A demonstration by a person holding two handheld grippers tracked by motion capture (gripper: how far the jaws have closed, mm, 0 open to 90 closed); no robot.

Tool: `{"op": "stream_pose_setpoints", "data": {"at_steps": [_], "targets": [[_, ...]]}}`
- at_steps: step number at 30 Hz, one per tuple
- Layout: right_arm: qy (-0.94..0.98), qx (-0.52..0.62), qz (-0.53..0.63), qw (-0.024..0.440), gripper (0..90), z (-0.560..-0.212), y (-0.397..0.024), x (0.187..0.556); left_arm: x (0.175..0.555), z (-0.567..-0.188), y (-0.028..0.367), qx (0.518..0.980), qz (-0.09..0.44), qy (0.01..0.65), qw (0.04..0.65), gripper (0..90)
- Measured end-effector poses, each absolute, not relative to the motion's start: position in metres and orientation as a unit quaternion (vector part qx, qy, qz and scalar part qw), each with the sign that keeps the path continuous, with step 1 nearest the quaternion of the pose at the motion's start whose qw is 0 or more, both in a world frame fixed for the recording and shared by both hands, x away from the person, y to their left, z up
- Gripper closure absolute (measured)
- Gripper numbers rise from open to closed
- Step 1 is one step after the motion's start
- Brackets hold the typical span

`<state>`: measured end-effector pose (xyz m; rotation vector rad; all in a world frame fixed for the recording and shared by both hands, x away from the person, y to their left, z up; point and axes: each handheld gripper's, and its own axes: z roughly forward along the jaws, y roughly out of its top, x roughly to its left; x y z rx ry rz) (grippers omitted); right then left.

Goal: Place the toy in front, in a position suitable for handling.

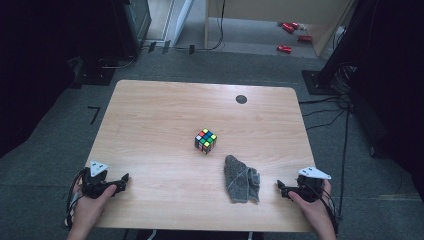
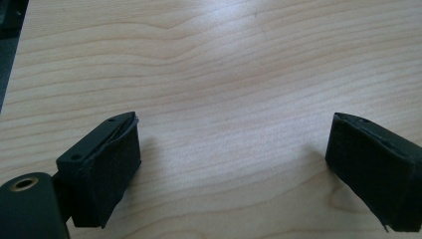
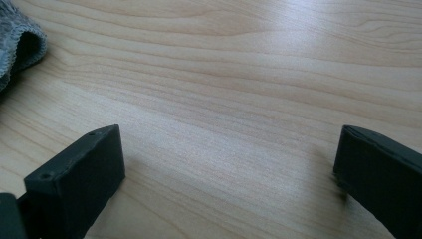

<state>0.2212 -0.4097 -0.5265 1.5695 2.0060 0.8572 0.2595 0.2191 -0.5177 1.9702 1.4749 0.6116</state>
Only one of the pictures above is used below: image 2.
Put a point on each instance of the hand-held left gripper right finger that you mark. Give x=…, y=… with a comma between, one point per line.
x=375, y=172

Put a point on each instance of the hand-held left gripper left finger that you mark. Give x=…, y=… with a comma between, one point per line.
x=109, y=172

